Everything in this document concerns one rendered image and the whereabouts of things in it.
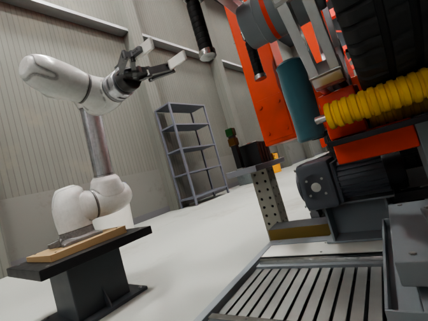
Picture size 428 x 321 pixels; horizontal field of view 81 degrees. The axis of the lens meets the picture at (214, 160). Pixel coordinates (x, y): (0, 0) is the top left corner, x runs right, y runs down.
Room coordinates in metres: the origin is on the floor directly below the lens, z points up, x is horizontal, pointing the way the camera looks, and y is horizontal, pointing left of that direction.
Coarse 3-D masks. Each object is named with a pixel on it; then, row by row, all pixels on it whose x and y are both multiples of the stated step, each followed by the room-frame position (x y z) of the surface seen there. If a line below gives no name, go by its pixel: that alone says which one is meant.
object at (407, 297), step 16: (384, 224) 0.80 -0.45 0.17; (384, 240) 0.68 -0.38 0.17; (384, 256) 0.60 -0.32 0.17; (384, 272) 0.54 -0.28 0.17; (384, 288) 0.48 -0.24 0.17; (400, 288) 0.51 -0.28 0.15; (416, 288) 0.49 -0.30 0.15; (400, 304) 0.46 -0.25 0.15; (416, 304) 0.45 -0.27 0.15; (400, 320) 0.42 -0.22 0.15; (416, 320) 0.41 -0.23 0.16
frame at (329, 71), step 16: (272, 0) 0.43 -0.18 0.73; (288, 0) 0.43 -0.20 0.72; (304, 0) 0.42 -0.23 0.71; (288, 16) 0.45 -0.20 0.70; (320, 16) 0.44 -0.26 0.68; (320, 32) 0.46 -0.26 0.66; (304, 48) 0.49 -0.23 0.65; (320, 48) 0.84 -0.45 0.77; (336, 48) 0.80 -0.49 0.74; (304, 64) 0.51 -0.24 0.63; (320, 64) 0.53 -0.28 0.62; (336, 64) 0.50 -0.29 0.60; (320, 80) 0.53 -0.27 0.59; (336, 80) 0.53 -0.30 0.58
